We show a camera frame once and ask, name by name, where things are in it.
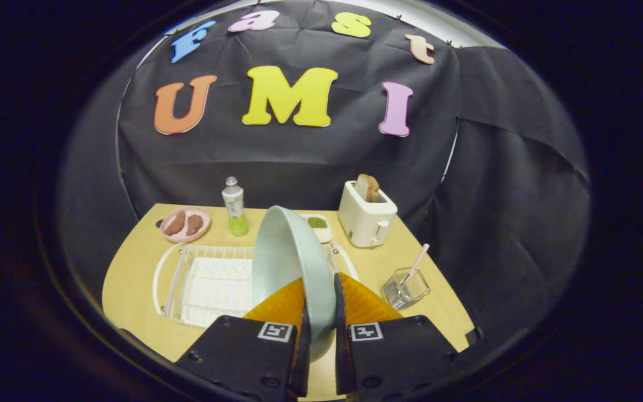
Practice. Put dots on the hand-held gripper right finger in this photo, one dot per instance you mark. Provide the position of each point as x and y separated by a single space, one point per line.
342 357

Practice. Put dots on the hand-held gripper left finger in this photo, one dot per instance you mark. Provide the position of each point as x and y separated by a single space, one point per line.
299 368

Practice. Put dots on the pale green plate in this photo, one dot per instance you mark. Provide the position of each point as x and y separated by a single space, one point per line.
288 251

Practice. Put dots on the small white dish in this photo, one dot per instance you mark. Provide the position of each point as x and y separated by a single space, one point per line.
326 231

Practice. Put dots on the green dish soap bottle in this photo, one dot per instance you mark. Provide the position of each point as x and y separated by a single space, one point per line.
234 206

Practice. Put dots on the pink plate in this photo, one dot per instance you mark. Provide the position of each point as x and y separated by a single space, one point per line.
205 219

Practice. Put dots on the white ribbed drain tray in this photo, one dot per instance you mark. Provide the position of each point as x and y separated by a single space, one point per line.
215 290

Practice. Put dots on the white toaster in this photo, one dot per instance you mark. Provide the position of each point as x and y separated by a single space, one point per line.
360 220

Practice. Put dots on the brown toast slice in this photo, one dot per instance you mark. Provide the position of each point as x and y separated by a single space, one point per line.
367 187

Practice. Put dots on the brown meat patty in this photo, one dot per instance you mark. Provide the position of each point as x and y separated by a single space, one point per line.
194 224
175 223

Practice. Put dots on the black backdrop cloth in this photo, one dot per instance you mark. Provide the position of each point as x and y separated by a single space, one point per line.
299 162

